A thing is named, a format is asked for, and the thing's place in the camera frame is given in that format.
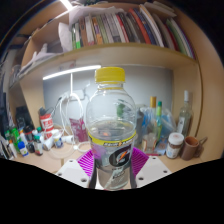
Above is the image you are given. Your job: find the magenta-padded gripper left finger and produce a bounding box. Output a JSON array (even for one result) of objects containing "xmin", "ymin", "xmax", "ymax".
[{"xmin": 54, "ymin": 148, "xmax": 98, "ymax": 190}]

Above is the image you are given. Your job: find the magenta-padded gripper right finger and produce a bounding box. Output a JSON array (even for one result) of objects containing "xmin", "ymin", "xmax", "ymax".
[{"xmin": 130, "ymin": 147, "xmax": 173, "ymax": 189}]

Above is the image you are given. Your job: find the clear yellow-capped drink bottle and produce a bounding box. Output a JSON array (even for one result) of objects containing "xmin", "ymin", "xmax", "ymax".
[{"xmin": 85, "ymin": 66, "xmax": 138, "ymax": 191}]

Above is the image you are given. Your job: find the brown jar with white lid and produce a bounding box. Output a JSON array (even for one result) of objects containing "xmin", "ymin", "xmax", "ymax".
[{"xmin": 165, "ymin": 132, "xmax": 185, "ymax": 160}]

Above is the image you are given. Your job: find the magenta box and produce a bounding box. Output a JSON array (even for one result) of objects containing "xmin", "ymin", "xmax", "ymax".
[{"xmin": 69, "ymin": 117, "xmax": 90, "ymax": 144}]

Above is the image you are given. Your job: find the brown mug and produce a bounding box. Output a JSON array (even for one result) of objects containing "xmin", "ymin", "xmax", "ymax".
[{"xmin": 180, "ymin": 135, "xmax": 208, "ymax": 161}]

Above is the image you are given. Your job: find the grey shaker bottle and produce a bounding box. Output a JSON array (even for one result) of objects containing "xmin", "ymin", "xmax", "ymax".
[{"xmin": 134, "ymin": 106, "xmax": 150, "ymax": 148}]

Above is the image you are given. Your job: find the clear green-capped bottle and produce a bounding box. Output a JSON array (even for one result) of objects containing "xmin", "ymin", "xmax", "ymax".
[{"xmin": 155, "ymin": 100, "xmax": 164, "ymax": 144}]

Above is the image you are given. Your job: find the red and white can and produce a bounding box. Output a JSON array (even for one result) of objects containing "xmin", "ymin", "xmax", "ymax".
[{"xmin": 39, "ymin": 113, "xmax": 55, "ymax": 140}]

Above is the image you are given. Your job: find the white jar with blue lid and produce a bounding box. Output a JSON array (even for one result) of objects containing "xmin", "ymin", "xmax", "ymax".
[{"xmin": 17, "ymin": 141, "xmax": 30, "ymax": 157}]

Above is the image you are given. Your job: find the clear yellow-capped glass bottle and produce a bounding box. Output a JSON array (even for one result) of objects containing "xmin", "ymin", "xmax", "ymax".
[{"xmin": 146, "ymin": 96, "xmax": 158, "ymax": 153}]

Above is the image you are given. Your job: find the clear white-capped glass bottle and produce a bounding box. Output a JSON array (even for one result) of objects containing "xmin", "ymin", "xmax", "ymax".
[{"xmin": 176, "ymin": 90, "xmax": 195, "ymax": 138}]

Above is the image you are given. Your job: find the white LED light bar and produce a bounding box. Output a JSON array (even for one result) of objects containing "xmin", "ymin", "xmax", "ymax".
[{"xmin": 42, "ymin": 64, "xmax": 102, "ymax": 81}]

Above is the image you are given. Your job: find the white cable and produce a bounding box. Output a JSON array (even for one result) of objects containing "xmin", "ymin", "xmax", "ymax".
[{"xmin": 49, "ymin": 84, "xmax": 92, "ymax": 158}]

